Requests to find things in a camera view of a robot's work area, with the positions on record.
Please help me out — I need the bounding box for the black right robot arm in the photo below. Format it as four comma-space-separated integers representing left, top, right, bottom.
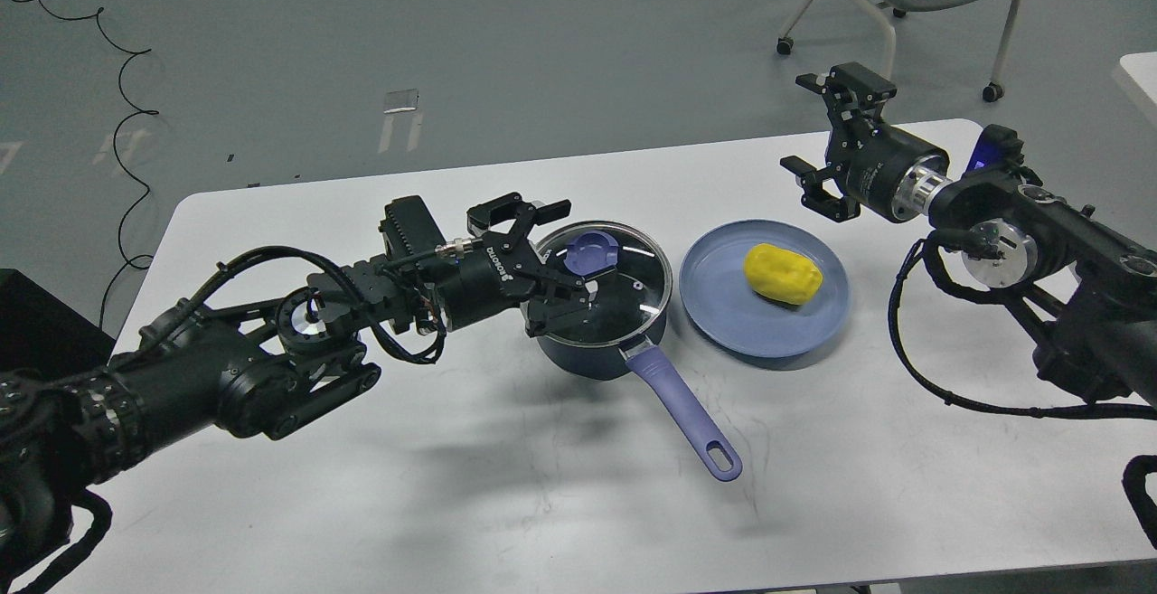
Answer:
781, 63, 1156, 420

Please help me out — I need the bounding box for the glass lid purple knob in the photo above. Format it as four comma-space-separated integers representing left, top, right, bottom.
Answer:
524, 220, 675, 349

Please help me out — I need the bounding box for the yellow potato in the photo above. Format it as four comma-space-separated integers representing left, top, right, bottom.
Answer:
740, 243, 825, 306

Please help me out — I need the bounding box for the black floor cable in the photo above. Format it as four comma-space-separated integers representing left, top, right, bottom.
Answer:
0, 0, 186, 328

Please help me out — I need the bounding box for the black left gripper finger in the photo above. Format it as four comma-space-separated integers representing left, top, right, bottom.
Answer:
466, 192, 573, 283
519, 265, 613, 338

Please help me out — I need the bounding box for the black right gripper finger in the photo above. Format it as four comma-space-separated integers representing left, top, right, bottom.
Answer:
795, 63, 898, 161
780, 155, 862, 222

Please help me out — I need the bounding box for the black box at left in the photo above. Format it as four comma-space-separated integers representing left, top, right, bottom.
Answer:
1, 269, 115, 379

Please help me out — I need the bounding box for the dark blue pot purple handle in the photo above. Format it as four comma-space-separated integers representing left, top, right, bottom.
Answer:
537, 335, 743, 482

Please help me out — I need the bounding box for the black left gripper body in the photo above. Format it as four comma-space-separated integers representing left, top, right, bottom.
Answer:
432, 245, 539, 332

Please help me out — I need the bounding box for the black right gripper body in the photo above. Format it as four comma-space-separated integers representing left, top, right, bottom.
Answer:
832, 123, 949, 222

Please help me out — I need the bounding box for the white table corner right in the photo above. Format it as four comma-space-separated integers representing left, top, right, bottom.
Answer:
1111, 51, 1157, 127

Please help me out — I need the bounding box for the blue plate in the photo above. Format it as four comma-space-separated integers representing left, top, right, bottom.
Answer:
679, 220, 852, 361

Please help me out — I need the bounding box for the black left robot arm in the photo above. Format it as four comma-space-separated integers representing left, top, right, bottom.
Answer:
3, 192, 587, 593

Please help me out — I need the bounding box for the silver floor plate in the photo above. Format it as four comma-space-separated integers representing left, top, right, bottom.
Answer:
381, 89, 420, 115

